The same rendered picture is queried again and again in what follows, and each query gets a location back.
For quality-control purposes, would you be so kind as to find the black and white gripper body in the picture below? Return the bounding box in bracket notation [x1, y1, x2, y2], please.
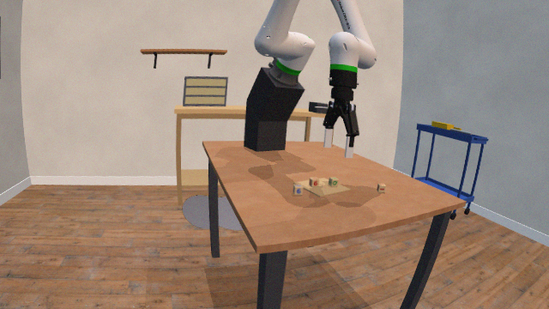
[331, 88, 353, 116]

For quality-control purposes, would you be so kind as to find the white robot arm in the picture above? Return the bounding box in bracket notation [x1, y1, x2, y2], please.
[254, 0, 377, 90]

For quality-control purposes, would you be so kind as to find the tan square mat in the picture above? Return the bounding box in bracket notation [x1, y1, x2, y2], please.
[293, 178, 351, 197]

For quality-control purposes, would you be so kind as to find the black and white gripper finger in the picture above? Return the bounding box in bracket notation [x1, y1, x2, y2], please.
[337, 104, 359, 158]
[323, 101, 340, 148]

